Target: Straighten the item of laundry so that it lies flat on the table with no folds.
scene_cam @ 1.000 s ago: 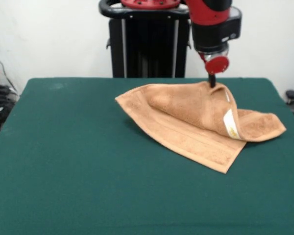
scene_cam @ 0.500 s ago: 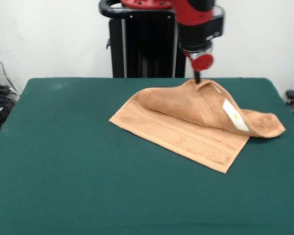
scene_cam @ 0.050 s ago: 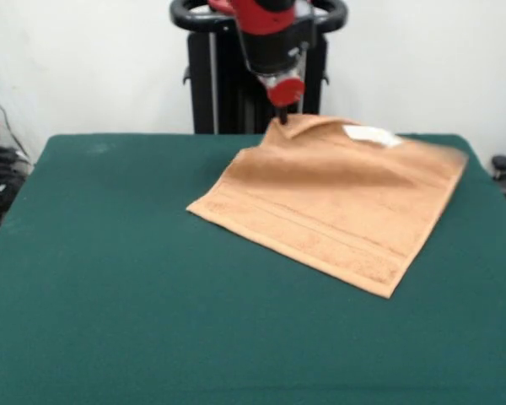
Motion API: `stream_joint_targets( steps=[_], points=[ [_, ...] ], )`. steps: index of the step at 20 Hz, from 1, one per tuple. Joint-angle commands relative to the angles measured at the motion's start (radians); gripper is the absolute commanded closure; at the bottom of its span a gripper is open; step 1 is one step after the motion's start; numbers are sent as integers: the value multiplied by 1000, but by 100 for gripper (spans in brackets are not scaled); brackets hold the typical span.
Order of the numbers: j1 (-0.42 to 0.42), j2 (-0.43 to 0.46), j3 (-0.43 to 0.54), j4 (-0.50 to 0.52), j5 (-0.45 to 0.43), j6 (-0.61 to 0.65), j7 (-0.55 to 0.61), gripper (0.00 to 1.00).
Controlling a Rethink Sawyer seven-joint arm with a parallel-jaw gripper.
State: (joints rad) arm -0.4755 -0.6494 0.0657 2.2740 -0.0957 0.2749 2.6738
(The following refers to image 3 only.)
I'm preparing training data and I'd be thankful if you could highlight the thin grey wall cable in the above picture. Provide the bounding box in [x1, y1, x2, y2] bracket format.
[0, 79, 30, 159]

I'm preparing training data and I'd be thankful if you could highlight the black cable bundle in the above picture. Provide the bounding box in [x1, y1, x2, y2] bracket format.
[0, 145, 35, 229]

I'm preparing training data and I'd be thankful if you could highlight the black robot pedestal with handle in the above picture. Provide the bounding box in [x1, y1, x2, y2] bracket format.
[170, 0, 349, 135]

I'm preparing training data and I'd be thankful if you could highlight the orange terry towel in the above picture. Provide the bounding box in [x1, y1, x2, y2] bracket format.
[186, 114, 470, 300]

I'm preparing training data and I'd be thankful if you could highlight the dark green table cloth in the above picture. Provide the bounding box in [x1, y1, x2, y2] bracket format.
[0, 132, 506, 405]

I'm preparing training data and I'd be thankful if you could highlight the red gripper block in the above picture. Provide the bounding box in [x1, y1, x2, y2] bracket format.
[265, 74, 307, 127]

